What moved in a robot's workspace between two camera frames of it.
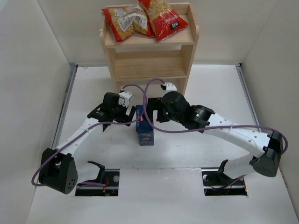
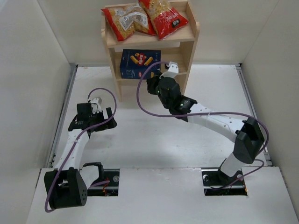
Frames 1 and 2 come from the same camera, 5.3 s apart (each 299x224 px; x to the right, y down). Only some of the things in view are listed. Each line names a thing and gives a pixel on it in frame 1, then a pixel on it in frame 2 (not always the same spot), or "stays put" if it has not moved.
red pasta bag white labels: [125, 21] stays put
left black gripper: [127, 114] -> [103, 119]
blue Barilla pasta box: [145, 130] -> [134, 63]
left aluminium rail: [68, 90] stays put
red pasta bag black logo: [166, 20] stays put
